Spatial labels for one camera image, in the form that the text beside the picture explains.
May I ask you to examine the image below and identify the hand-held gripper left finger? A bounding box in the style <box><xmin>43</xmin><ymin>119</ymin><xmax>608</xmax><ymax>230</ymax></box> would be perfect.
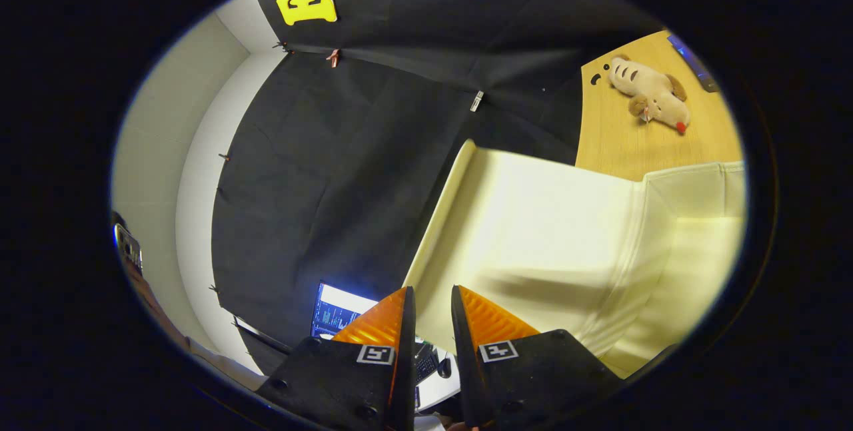
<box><xmin>255</xmin><ymin>286</ymin><xmax>418</xmax><ymax>431</ymax></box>

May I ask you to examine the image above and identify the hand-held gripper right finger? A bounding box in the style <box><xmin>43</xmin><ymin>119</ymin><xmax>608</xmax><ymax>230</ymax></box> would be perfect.
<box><xmin>450</xmin><ymin>284</ymin><xmax>625</xmax><ymax>430</ymax></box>

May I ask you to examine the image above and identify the cream fabric storage box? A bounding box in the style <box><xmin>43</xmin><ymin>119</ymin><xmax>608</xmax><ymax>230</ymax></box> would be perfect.
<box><xmin>403</xmin><ymin>140</ymin><xmax>747</xmax><ymax>378</ymax></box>

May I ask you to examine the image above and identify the black keyboard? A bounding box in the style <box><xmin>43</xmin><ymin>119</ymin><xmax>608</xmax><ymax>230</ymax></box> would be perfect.
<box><xmin>415</xmin><ymin>344</ymin><xmax>440</xmax><ymax>385</ymax></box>

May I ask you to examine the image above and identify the computer monitor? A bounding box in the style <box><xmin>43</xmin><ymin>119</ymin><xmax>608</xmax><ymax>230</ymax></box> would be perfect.
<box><xmin>310</xmin><ymin>281</ymin><xmax>381</xmax><ymax>340</ymax></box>

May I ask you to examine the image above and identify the shiny dark device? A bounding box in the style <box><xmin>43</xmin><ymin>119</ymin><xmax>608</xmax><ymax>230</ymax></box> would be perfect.
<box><xmin>112</xmin><ymin>213</ymin><xmax>144</xmax><ymax>276</ymax></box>

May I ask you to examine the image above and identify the tan plush toy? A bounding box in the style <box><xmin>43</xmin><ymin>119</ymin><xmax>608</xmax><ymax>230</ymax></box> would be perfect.
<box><xmin>590</xmin><ymin>53</ymin><xmax>692</xmax><ymax>135</ymax></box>

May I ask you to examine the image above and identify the blue cover book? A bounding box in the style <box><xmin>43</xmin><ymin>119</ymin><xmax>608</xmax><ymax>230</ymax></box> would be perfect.
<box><xmin>666</xmin><ymin>33</ymin><xmax>720</xmax><ymax>93</ymax></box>

